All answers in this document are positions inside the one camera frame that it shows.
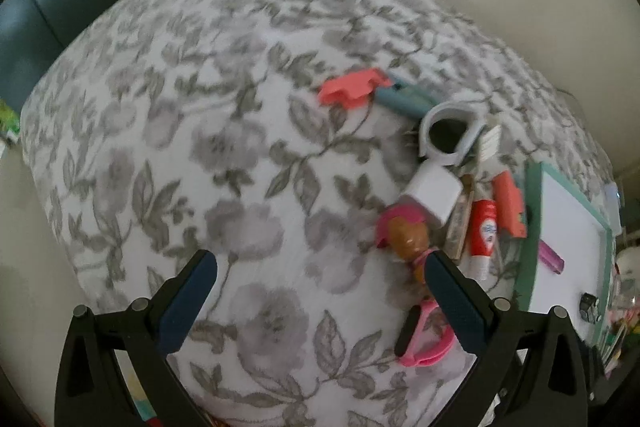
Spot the grey floral blanket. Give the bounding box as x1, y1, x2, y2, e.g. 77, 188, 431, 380
20, 0, 621, 427

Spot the teal box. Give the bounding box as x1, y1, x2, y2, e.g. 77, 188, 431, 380
512, 162, 613, 348

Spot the white night light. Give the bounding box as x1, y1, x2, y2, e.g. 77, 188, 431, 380
602, 184, 623, 218

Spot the white tape ring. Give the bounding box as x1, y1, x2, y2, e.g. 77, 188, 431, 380
419, 103, 486, 168

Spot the coral plastic piece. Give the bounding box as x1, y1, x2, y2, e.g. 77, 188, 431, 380
492, 171, 528, 239

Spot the brown tube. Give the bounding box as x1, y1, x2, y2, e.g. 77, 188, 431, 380
442, 174, 476, 265

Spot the blue grey furniture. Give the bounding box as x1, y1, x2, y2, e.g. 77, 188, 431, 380
0, 0, 126, 108

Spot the red and white glue stick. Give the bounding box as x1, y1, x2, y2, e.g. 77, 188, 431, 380
467, 197, 498, 280

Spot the teal blue pen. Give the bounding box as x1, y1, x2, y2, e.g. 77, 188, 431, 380
375, 77, 441, 120

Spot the green packet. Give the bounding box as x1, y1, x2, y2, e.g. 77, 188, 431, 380
0, 99, 23, 158

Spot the black binder clip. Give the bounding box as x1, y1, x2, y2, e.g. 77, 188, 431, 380
577, 292, 601, 323

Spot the coral plastic clip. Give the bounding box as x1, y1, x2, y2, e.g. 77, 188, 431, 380
320, 68, 392, 110

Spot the white charger adapter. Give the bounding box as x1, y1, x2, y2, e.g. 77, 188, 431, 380
402, 162, 463, 225

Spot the pink watch band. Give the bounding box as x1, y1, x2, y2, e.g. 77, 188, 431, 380
395, 299, 456, 368

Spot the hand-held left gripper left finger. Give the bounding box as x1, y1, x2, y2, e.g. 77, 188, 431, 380
54, 249, 221, 427

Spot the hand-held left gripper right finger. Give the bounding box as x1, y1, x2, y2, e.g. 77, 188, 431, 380
425, 251, 588, 427

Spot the doll with pink hat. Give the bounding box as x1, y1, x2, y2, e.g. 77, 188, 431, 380
376, 203, 441, 293

